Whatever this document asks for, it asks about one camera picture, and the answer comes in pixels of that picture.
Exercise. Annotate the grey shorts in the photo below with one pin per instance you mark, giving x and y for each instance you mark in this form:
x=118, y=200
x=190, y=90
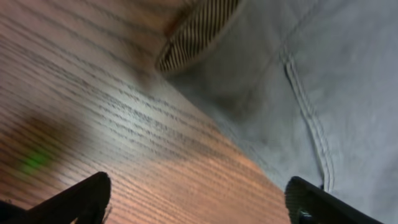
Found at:
x=304, y=88

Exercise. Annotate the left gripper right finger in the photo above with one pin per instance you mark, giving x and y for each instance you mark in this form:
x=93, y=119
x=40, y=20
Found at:
x=307, y=204

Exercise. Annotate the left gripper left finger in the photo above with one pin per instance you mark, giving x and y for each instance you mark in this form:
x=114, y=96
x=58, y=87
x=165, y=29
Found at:
x=84, y=202

